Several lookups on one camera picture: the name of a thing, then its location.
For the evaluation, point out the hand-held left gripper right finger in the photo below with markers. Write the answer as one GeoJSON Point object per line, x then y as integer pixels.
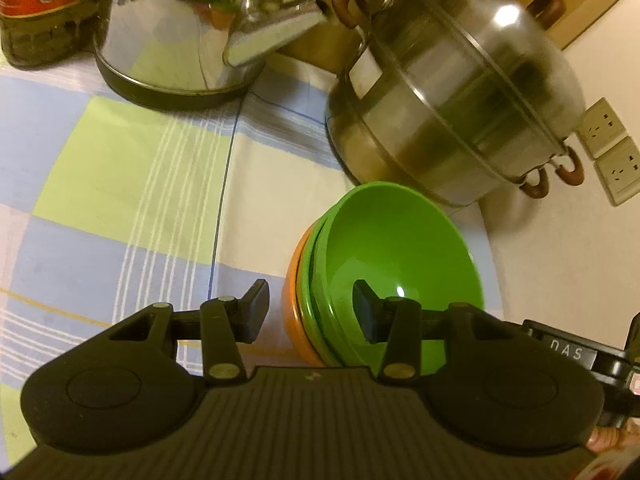
{"type": "Point", "coordinates": [362, 310]}

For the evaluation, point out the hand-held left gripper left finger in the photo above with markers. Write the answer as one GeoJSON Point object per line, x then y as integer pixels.
{"type": "Point", "coordinates": [255, 310]}

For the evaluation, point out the orange plastic bowl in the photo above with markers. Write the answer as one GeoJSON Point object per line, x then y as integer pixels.
{"type": "Point", "coordinates": [290, 310]}

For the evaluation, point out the small green plastic bowl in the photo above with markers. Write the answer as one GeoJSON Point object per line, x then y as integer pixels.
{"type": "Point", "coordinates": [306, 305]}

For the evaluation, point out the large green plastic bowl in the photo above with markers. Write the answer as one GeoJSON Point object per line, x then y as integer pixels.
{"type": "Point", "coordinates": [400, 240]}

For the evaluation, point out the person's right hand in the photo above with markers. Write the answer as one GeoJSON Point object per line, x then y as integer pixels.
{"type": "Point", "coordinates": [607, 442]}

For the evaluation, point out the checked pastel tablecloth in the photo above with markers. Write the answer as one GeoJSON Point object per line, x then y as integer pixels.
{"type": "Point", "coordinates": [125, 185]}

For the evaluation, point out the stainless steel steamer pot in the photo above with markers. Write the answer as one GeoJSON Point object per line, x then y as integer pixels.
{"type": "Point", "coordinates": [450, 100]}

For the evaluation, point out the stainless steel kettle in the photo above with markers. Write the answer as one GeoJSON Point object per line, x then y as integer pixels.
{"type": "Point", "coordinates": [175, 35]}

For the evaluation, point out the red label glass bottle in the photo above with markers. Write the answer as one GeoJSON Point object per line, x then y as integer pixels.
{"type": "Point", "coordinates": [45, 10]}

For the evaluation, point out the wall socket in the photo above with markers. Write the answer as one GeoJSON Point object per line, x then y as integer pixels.
{"type": "Point", "coordinates": [602, 127]}
{"type": "Point", "coordinates": [620, 172]}

